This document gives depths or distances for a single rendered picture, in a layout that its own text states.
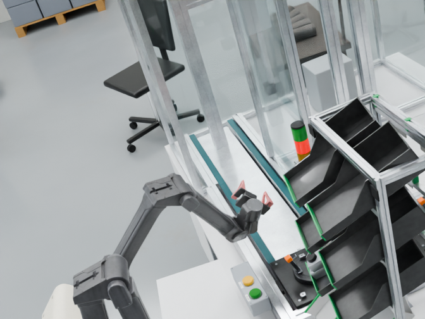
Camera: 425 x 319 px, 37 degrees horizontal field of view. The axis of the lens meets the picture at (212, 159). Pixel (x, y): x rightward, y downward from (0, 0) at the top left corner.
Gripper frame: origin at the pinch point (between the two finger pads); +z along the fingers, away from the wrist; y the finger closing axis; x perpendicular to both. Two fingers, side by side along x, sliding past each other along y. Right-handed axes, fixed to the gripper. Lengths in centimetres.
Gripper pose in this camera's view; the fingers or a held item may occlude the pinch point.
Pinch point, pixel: (253, 188)
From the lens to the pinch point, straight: 235.7
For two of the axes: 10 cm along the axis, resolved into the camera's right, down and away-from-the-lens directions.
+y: -8.6, -4.4, -2.7
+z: 1.2, -6.8, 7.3
